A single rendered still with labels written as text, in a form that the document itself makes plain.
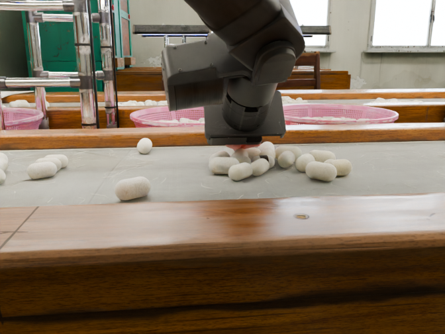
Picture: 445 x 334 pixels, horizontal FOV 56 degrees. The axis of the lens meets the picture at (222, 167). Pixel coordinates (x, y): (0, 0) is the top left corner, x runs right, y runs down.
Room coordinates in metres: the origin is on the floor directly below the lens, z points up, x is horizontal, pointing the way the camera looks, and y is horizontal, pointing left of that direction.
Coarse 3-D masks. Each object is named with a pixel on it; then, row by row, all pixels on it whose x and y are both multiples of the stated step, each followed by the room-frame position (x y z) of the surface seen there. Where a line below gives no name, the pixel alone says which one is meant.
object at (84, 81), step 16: (0, 0) 0.70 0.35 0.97; (16, 0) 0.70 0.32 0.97; (64, 0) 0.71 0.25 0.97; (80, 0) 0.71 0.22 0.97; (80, 16) 0.71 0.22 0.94; (80, 32) 0.71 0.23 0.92; (80, 48) 0.71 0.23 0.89; (80, 64) 0.71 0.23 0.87; (0, 80) 0.69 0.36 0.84; (16, 80) 0.70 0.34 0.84; (32, 80) 0.70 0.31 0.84; (48, 80) 0.70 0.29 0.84; (64, 80) 0.71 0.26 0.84; (80, 80) 0.71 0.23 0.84; (0, 96) 0.70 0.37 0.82; (80, 96) 0.71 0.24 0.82; (96, 96) 0.72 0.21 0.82; (0, 112) 0.70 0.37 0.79; (96, 112) 0.72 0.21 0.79; (0, 128) 0.69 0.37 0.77; (96, 128) 0.72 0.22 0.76
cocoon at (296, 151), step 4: (276, 148) 0.57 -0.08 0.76; (280, 148) 0.57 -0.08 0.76; (284, 148) 0.57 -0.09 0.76; (288, 148) 0.57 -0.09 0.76; (292, 148) 0.56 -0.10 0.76; (296, 148) 0.56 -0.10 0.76; (276, 152) 0.57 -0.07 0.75; (280, 152) 0.56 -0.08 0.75; (296, 152) 0.56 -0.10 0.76; (300, 152) 0.56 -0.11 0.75; (276, 156) 0.57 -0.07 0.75; (296, 156) 0.56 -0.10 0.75
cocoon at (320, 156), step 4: (312, 152) 0.54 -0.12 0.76; (316, 152) 0.54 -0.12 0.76; (320, 152) 0.54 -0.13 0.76; (324, 152) 0.54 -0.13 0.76; (328, 152) 0.54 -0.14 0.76; (316, 156) 0.54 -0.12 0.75; (320, 156) 0.54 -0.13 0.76; (324, 156) 0.53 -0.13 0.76; (328, 156) 0.53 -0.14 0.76; (332, 156) 0.53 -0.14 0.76; (316, 160) 0.54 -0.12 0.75; (320, 160) 0.54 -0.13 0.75; (324, 160) 0.53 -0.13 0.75
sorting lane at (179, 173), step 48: (288, 144) 0.68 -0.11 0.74; (336, 144) 0.68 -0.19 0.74; (384, 144) 0.68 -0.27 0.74; (432, 144) 0.68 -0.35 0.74; (0, 192) 0.43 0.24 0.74; (48, 192) 0.43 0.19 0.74; (96, 192) 0.43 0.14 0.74; (192, 192) 0.43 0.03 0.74; (240, 192) 0.43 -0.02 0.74; (288, 192) 0.43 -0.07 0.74; (336, 192) 0.43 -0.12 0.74; (384, 192) 0.43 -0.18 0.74
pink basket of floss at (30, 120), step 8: (8, 112) 0.93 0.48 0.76; (16, 112) 0.93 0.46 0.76; (24, 112) 0.92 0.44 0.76; (32, 112) 0.91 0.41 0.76; (40, 112) 0.87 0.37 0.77; (8, 120) 0.93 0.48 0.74; (16, 120) 0.76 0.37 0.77; (24, 120) 0.77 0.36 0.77; (32, 120) 0.79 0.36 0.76; (8, 128) 0.74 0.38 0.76; (16, 128) 0.76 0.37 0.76; (24, 128) 0.78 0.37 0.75; (32, 128) 0.81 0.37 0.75
